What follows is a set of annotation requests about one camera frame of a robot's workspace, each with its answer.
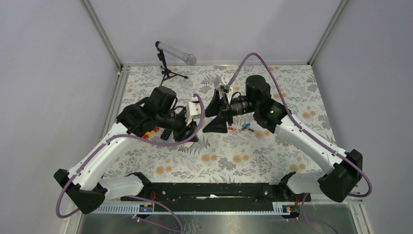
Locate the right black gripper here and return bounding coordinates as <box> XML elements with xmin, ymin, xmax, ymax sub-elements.
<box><xmin>203</xmin><ymin>88</ymin><xmax>259</xmax><ymax>134</ymax></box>

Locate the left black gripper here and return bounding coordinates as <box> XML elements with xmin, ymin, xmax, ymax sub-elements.
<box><xmin>157</xmin><ymin>108</ymin><xmax>199</xmax><ymax>142</ymax></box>

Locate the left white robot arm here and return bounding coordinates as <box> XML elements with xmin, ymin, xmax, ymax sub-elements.
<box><xmin>54</xmin><ymin>86</ymin><xmax>206</xmax><ymax>218</ymax></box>

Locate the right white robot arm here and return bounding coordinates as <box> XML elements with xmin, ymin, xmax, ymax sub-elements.
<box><xmin>203</xmin><ymin>75</ymin><xmax>363</xmax><ymax>202</ymax></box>

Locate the black remote control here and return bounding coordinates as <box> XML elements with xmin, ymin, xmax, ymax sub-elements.
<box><xmin>160</xmin><ymin>129</ymin><xmax>172</xmax><ymax>141</ymax></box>

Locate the orange toy car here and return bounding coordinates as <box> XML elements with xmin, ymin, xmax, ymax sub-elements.
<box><xmin>142</xmin><ymin>126</ymin><xmax>160</xmax><ymax>139</ymax></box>

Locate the floral table mat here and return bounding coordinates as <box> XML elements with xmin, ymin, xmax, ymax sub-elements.
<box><xmin>104</xmin><ymin>65</ymin><xmax>335</xmax><ymax>183</ymax></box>

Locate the grey microphone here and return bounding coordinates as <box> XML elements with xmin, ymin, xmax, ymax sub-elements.
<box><xmin>155</xmin><ymin>41</ymin><xmax>197</xmax><ymax>66</ymax></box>

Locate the black tripod microphone stand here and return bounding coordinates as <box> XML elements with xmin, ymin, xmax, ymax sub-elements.
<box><xmin>157</xmin><ymin>49</ymin><xmax>188</xmax><ymax>86</ymax></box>

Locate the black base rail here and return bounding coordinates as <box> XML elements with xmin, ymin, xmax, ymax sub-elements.
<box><xmin>137</xmin><ymin>182</ymin><xmax>311</xmax><ymax>203</ymax></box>

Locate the grey slotted cable duct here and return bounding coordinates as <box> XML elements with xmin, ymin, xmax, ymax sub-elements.
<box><xmin>92</xmin><ymin>200</ymin><xmax>300</xmax><ymax>215</ymax></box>

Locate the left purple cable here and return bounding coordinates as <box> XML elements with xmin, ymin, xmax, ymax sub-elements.
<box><xmin>56</xmin><ymin>94</ymin><xmax>206</xmax><ymax>219</ymax></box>

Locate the aluminium frame post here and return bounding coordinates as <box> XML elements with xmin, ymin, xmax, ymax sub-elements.
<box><xmin>80</xmin><ymin>0</ymin><xmax>123</xmax><ymax>71</ymax></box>

